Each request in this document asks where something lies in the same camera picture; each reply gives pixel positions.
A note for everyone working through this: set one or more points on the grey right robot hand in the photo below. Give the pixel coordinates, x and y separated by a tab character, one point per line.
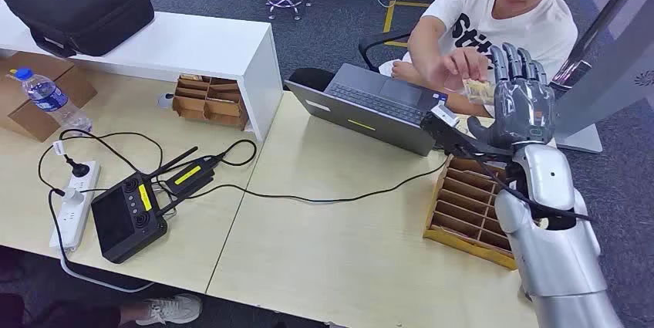
526	111

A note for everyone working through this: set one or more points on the clear water bottle blue cap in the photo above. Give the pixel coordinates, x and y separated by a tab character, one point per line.
48	96

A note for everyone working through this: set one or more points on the white desk shelf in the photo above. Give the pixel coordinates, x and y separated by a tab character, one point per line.
179	44

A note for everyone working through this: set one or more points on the yellow floor tape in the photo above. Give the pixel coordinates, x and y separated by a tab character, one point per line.
389	19

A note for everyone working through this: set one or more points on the person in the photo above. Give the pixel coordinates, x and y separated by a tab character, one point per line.
516	19

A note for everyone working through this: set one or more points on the grey kiosk stand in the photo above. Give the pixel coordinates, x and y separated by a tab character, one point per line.
603	90

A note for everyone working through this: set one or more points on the seated person's leg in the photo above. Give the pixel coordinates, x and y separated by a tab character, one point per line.
61	315

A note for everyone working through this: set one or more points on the black office chair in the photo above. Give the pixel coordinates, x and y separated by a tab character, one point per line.
388	38

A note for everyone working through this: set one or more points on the small wooden slotted organizer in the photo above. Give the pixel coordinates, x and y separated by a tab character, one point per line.
209	106

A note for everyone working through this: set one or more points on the person's left forearm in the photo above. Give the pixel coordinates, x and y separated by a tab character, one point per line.
457	106

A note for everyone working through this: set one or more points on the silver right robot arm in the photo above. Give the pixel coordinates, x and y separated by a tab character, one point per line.
557	254

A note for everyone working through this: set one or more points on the person's left hand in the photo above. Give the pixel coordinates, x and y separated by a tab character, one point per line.
406	72

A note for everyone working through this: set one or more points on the brown cardboard box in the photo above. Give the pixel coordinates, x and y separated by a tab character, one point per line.
15	108

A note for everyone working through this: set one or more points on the black transmitter with yellow label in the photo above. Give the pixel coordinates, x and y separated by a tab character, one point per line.
191	177

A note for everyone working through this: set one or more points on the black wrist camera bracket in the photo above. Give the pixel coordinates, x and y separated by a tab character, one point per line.
455	139

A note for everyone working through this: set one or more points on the white sneaker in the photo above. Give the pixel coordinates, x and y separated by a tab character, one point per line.
171	309

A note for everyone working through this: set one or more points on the person's right forearm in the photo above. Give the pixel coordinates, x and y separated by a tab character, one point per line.
421	60

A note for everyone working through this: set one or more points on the large wooden slotted card organizer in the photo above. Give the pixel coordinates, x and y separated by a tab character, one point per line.
460	213

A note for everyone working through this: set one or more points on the black screen remote controller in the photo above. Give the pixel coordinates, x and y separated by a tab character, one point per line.
122	218

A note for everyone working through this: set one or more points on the black carrying case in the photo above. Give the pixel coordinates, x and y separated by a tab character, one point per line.
76	14

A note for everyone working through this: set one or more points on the person's right hand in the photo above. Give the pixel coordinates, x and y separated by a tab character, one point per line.
457	67

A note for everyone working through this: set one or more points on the chrome stanchion post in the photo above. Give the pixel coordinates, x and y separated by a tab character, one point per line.
569	74

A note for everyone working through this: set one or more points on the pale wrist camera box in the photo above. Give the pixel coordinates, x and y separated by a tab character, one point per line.
445	116

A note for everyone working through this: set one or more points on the grey laptop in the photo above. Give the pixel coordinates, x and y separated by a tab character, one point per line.
357	116

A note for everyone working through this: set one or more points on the white power strip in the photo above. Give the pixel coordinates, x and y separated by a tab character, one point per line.
71	218

